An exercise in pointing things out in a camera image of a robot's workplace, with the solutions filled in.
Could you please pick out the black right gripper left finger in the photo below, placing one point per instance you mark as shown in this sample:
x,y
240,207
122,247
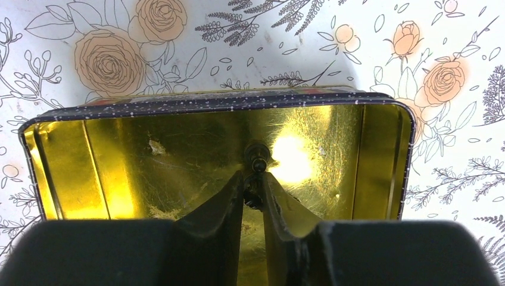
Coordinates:
x,y
202,248

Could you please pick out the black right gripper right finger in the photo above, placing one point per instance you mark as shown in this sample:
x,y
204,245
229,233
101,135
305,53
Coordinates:
x,y
305,250

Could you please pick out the black pawn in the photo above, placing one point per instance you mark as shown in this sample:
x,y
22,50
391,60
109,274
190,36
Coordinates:
x,y
256,158

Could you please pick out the gold tin right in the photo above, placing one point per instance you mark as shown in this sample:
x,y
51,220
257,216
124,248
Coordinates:
x,y
343,153

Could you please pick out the floral tablecloth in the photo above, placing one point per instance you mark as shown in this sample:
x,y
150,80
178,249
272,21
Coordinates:
x,y
445,59

